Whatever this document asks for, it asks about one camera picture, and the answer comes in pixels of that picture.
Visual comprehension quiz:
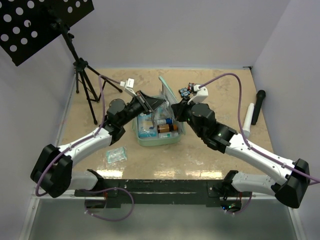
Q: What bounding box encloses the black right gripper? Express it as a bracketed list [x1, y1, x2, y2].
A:
[171, 97, 204, 139]

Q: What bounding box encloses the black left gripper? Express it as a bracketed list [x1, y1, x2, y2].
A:
[119, 90, 166, 127]

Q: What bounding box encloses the brown bottle orange cap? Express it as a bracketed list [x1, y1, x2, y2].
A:
[157, 124, 178, 133]

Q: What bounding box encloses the blue cotton swab bag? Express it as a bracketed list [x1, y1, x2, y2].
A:
[137, 113, 157, 138]

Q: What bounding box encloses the mint green medicine case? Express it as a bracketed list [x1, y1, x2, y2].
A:
[132, 76, 186, 147]

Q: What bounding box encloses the white plastic bottle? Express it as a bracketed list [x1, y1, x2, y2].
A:
[158, 132, 179, 139]

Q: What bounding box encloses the teal clear zip bag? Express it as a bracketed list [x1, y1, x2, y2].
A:
[106, 146, 128, 164]

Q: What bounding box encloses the clear sachet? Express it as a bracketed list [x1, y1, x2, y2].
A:
[153, 95, 177, 120]

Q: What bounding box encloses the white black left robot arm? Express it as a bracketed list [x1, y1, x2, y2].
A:
[30, 90, 165, 198]

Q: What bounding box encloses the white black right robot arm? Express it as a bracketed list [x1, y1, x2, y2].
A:
[171, 100, 310, 209]

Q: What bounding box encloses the blue owl number block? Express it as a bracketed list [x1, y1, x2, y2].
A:
[178, 87, 191, 98]

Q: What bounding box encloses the white microphone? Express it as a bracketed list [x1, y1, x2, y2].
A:
[242, 103, 255, 139]

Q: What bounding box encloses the black microphone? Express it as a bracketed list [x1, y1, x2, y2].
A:
[251, 89, 266, 126]

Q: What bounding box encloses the black music stand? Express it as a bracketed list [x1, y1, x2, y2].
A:
[0, 0, 124, 125]

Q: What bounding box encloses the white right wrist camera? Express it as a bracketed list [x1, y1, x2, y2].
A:
[187, 84, 209, 105]

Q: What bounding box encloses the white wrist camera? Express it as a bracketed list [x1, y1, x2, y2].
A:
[120, 78, 137, 97]
[187, 84, 209, 105]

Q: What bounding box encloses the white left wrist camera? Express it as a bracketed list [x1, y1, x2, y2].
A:
[120, 78, 137, 97]

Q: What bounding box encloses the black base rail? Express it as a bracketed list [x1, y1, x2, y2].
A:
[74, 178, 252, 208]

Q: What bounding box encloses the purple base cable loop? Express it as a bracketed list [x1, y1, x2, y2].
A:
[84, 187, 136, 222]

